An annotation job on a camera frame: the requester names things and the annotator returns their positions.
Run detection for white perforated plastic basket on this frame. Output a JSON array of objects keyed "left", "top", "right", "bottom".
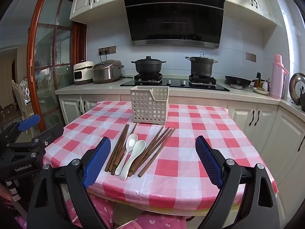
[{"left": 130, "top": 85, "right": 169, "bottom": 126}]

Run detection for silver rice cooker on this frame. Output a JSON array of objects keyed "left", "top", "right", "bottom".
[{"left": 92, "top": 60, "right": 125, "bottom": 84}]

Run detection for white base cabinets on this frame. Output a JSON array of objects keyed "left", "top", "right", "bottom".
[{"left": 58, "top": 93, "right": 305, "bottom": 220}]

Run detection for wooden framed glass door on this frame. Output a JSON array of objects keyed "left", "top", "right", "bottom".
[{"left": 26, "top": 0, "right": 87, "bottom": 131}]

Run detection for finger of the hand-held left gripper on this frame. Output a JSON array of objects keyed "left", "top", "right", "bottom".
[
  {"left": 30, "top": 126, "right": 65, "bottom": 149},
  {"left": 0, "top": 114, "right": 41, "bottom": 146}
]

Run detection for white ornate chair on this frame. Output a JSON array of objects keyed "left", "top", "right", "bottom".
[{"left": 12, "top": 80, "right": 34, "bottom": 124}]

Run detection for pile of wooden chopsticks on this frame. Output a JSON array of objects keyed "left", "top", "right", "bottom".
[{"left": 104, "top": 123, "right": 175, "bottom": 178}]

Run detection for white stone countertop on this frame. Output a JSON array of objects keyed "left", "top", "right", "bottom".
[{"left": 55, "top": 75, "right": 305, "bottom": 108}]

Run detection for black casserole pot with lid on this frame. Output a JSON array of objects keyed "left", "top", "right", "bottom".
[{"left": 131, "top": 56, "right": 166, "bottom": 75}]

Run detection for black glass gas hob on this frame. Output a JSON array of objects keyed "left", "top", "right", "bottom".
[{"left": 120, "top": 73, "right": 230, "bottom": 92}]

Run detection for tall black stock pot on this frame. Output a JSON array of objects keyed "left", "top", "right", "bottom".
[{"left": 185, "top": 52, "right": 218, "bottom": 78}]

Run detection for red white checkered tablecloth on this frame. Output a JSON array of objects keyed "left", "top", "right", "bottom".
[{"left": 43, "top": 100, "right": 279, "bottom": 216}]

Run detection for white ceramic spoon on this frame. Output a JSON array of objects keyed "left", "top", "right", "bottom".
[
  {"left": 115, "top": 134, "right": 139, "bottom": 176},
  {"left": 120, "top": 139, "right": 146, "bottom": 181}
]

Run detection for person's left hand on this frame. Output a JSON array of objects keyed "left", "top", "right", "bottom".
[{"left": 0, "top": 185, "right": 13, "bottom": 202}]

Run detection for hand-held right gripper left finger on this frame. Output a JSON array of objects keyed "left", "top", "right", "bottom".
[{"left": 27, "top": 136, "right": 112, "bottom": 229}]

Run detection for wall socket panel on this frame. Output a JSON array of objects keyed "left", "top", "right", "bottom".
[{"left": 99, "top": 46, "right": 117, "bottom": 55}]

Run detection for small white cooker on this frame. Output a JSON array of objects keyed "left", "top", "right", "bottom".
[{"left": 73, "top": 61, "right": 94, "bottom": 85}]

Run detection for black wok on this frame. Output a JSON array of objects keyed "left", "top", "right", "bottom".
[{"left": 225, "top": 75, "right": 253, "bottom": 89}]

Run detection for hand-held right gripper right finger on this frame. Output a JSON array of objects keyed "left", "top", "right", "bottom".
[{"left": 195, "top": 135, "right": 281, "bottom": 229}]

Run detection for pink thermos bottle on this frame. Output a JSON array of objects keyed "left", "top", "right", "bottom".
[{"left": 270, "top": 54, "right": 289, "bottom": 100}]

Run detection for round pot lid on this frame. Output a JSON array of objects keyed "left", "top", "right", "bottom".
[{"left": 289, "top": 73, "right": 305, "bottom": 105}]

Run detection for black range hood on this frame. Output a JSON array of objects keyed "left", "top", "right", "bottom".
[{"left": 122, "top": 0, "right": 226, "bottom": 50}]

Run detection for white wall cabinet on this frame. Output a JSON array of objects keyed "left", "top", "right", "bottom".
[
  {"left": 224, "top": 0, "right": 278, "bottom": 31},
  {"left": 70, "top": 0, "right": 124, "bottom": 25}
]

